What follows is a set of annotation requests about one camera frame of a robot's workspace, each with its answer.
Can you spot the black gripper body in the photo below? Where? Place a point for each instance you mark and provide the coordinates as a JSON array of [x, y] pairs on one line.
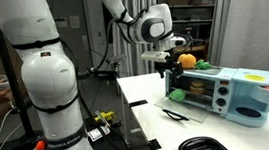
[[168, 65]]

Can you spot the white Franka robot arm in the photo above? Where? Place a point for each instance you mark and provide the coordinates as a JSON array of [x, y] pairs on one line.
[[47, 76]]

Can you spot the orange fruit plushie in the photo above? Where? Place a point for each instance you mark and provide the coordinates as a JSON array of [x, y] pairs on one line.
[[187, 61]]

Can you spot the green leafy plushie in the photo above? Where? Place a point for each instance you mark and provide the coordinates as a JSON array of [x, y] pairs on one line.
[[203, 64]]

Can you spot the light blue toaster oven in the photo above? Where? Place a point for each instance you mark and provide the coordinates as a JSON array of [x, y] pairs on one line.
[[239, 96]]

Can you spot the grey door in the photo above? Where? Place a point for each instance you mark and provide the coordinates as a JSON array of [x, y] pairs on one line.
[[77, 45]]

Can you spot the toy burger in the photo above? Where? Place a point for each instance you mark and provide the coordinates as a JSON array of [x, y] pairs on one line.
[[197, 86]]

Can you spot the grey curtain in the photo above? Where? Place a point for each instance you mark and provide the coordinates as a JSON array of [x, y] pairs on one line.
[[135, 65]]

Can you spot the black tape strip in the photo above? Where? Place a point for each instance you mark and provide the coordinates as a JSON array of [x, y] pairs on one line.
[[138, 103], [154, 144]]

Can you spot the dark shelf unit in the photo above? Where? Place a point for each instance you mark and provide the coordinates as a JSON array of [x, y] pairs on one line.
[[188, 21]]

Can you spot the yellow clamp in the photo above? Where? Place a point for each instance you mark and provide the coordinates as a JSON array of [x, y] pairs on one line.
[[106, 115]]

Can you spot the white label tag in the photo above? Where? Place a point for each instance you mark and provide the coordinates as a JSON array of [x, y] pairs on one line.
[[96, 134]]

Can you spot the white paper notice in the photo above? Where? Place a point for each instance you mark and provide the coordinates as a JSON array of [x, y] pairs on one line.
[[74, 21], [60, 22]]

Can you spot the white bottle orange cap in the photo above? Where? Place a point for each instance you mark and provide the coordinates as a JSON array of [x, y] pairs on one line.
[[40, 146]]

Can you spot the black slanted pole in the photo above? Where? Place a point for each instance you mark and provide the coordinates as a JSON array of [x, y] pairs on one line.
[[3, 58]]

